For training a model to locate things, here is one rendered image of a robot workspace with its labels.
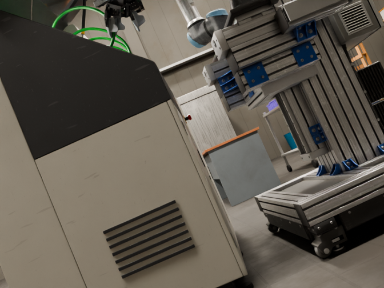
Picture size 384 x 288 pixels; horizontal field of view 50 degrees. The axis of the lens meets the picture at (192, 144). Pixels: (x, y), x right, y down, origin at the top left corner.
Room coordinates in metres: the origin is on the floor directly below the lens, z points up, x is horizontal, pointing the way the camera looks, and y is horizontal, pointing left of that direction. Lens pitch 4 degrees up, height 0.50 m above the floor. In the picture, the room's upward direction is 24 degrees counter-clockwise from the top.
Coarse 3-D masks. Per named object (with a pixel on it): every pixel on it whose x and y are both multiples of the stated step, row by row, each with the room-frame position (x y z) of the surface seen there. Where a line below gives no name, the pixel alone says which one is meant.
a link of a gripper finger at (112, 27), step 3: (111, 18) 1.70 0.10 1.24; (111, 21) 1.71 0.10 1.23; (114, 21) 1.71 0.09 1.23; (111, 24) 1.71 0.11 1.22; (114, 24) 1.71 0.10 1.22; (108, 27) 1.72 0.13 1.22; (111, 27) 1.72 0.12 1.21; (114, 27) 1.72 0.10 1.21; (117, 27) 1.71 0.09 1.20; (108, 30) 1.73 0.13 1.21; (111, 30) 1.73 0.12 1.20; (114, 30) 1.72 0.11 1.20; (117, 30) 1.71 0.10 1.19; (108, 33) 1.74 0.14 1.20; (111, 33) 1.75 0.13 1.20; (111, 36) 1.76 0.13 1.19
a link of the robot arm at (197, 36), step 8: (176, 0) 2.28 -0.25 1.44; (184, 0) 2.25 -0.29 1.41; (192, 0) 2.27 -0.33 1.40; (184, 8) 2.26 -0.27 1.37; (192, 8) 2.25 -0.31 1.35; (184, 16) 2.29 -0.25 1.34; (192, 16) 2.25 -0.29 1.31; (200, 16) 2.28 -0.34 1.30; (192, 24) 2.25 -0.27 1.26; (200, 24) 2.24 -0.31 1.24; (192, 32) 2.27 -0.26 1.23; (200, 32) 2.24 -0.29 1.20; (192, 40) 2.28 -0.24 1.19; (200, 40) 2.26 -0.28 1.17; (208, 40) 2.26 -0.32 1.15
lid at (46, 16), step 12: (0, 0) 1.66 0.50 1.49; (12, 0) 1.73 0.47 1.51; (24, 0) 1.80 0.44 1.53; (36, 0) 1.87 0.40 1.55; (48, 0) 1.98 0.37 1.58; (60, 0) 2.07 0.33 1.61; (72, 0) 2.17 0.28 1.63; (12, 12) 1.78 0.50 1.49; (24, 12) 1.85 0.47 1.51; (36, 12) 1.93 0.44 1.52; (48, 12) 2.02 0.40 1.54; (60, 12) 2.14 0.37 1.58; (72, 12) 2.21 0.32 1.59; (48, 24) 2.09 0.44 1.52; (60, 24) 2.19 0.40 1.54
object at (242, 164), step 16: (256, 128) 4.43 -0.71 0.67; (224, 144) 4.40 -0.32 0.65; (240, 144) 4.43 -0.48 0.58; (256, 144) 4.44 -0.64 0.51; (208, 160) 5.13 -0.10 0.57; (224, 160) 4.41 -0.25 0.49; (240, 160) 4.43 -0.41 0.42; (256, 160) 4.44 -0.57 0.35; (224, 176) 4.41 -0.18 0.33; (240, 176) 4.42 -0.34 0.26; (256, 176) 4.43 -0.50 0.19; (272, 176) 4.44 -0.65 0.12; (224, 192) 5.64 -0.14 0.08; (240, 192) 4.41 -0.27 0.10; (256, 192) 4.43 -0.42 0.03
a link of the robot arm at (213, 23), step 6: (210, 12) 2.18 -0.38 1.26; (216, 12) 2.17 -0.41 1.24; (222, 12) 2.17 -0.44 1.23; (210, 18) 2.19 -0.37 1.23; (216, 18) 2.17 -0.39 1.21; (222, 18) 2.17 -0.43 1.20; (204, 24) 2.22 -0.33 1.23; (210, 24) 2.19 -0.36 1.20; (216, 24) 2.18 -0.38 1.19; (222, 24) 2.17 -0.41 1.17; (210, 30) 2.21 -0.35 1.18; (216, 30) 2.19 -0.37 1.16; (210, 36) 2.24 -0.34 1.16
